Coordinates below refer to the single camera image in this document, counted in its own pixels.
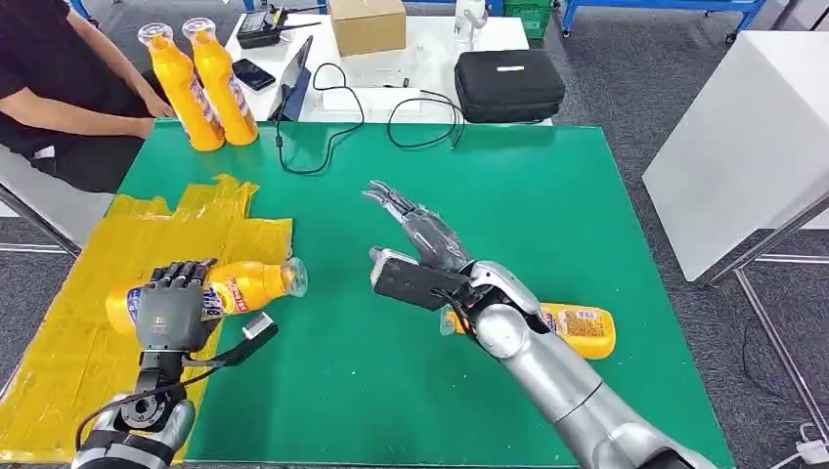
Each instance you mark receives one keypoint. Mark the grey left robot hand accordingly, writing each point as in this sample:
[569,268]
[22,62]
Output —
[168,317]

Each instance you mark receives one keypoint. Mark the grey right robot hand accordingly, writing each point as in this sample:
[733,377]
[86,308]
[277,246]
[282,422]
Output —
[434,236]

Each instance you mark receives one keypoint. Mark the orange drink bottle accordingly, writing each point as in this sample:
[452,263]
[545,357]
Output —
[259,285]
[188,103]
[226,90]
[583,340]

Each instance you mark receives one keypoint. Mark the green table mat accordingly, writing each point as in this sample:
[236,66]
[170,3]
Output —
[518,194]

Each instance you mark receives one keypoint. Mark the yellow plastic sheet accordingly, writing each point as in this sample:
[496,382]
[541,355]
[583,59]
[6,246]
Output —
[65,362]

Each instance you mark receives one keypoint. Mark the flat white box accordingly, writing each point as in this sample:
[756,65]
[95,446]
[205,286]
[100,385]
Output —
[369,102]

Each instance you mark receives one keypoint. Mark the white seat with metal legs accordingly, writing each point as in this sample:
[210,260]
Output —
[58,213]

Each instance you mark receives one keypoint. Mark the black zipped carry case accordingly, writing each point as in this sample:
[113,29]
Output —
[510,87]

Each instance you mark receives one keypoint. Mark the white desk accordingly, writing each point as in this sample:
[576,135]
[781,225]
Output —
[427,58]

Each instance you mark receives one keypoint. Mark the dark tablet computer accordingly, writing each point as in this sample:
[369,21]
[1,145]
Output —
[295,89]

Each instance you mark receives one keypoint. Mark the person's left hand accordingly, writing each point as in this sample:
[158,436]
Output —
[157,107]

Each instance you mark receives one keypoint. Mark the brown cardboard box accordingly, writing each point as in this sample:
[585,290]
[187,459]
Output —
[367,31]

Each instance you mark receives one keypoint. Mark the white plastic gadget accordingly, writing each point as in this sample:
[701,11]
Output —
[470,16]

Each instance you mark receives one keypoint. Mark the green plastic crate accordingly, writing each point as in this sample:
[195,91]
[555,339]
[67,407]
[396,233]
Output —
[532,18]

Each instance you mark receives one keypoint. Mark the black smartphone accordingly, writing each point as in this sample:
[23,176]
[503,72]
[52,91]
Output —
[254,74]

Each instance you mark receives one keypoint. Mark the black radio with antennas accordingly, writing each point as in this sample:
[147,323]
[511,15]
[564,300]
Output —
[257,31]

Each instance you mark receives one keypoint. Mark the person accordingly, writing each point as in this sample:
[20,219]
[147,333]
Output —
[32,52]

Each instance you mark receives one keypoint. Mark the white table with metal legs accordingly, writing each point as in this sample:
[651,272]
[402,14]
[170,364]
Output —
[745,149]

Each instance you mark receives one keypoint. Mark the white power adapter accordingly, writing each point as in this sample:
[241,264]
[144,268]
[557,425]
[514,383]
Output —
[813,452]

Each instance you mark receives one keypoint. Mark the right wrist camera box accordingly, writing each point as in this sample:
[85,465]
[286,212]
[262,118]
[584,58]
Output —
[408,281]

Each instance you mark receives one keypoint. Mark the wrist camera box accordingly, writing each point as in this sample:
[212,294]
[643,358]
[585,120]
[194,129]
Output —
[259,324]
[408,281]

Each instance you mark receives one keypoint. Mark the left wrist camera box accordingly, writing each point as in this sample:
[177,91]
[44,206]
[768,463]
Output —
[259,324]

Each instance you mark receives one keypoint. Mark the blue metal rack frame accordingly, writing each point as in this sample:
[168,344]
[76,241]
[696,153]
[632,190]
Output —
[250,5]

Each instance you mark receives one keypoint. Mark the blue metal cart frame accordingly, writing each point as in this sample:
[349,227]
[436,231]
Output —
[647,5]

